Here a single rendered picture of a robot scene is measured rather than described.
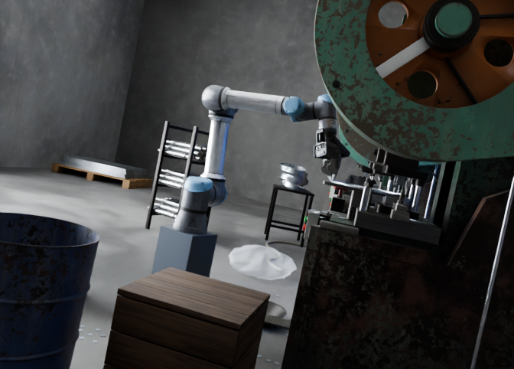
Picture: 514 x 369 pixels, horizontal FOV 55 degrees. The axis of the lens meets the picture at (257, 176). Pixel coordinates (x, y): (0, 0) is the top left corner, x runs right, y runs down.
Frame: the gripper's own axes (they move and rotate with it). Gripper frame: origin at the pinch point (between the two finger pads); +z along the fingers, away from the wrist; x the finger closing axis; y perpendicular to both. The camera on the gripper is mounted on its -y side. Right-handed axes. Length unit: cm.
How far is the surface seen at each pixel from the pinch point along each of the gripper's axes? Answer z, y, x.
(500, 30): -35, 0, 73
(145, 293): 45, 78, -6
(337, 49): -30, 38, 40
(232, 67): -341, -322, -543
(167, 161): -181, -261, -668
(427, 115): -8, 17, 56
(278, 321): 58, 8, -27
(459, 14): -34, 20, 71
